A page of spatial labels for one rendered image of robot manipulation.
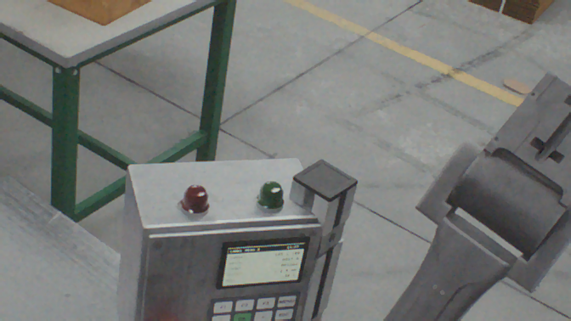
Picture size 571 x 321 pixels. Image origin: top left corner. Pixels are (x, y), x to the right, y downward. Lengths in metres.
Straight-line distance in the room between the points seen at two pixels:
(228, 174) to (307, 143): 2.71
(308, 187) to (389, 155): 2.78
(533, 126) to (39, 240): 1.20
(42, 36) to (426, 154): 1.72
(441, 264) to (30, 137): 2.83
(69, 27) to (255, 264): 1.74
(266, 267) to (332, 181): 0.10
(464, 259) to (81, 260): 1.11
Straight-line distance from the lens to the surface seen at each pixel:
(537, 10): 4.96
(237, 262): 0.87
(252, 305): 0.92
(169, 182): 0.89
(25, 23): 2.56
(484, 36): 4.71
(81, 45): 2.48
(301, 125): 3.70
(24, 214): 1.85
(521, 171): 0.74
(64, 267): 1.74
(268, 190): 0.86
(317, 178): 0.88
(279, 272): 0.89
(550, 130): 0.75
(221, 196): 0.88
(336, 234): 0.91
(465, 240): 0.74
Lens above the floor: 2.01
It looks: 35 degrees down
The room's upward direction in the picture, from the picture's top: 11 degrees clockwise
